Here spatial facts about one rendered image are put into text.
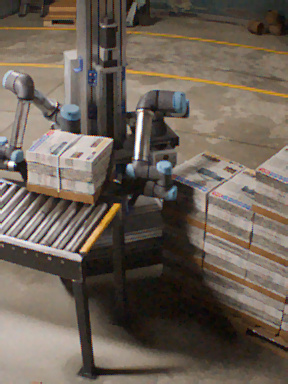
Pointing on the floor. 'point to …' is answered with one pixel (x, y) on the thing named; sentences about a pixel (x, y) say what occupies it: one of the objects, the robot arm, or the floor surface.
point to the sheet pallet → (61, 10)
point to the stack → (233, 209)
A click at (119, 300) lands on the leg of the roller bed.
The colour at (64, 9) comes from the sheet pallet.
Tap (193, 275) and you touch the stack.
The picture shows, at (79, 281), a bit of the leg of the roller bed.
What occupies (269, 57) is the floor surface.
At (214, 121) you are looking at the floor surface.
